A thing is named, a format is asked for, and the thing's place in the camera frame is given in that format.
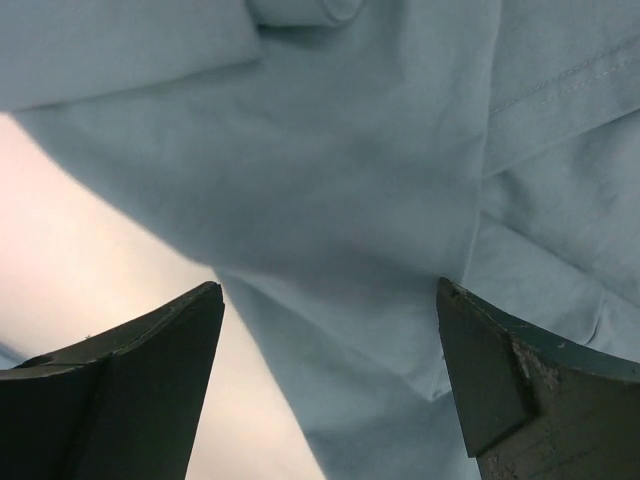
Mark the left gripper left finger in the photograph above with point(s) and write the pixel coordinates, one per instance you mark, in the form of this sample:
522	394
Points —
123	404

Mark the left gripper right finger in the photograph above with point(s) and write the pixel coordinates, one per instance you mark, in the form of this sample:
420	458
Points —
531	404

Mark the grey-blue t shirt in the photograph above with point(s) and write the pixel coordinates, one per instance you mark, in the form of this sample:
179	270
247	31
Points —
330	160

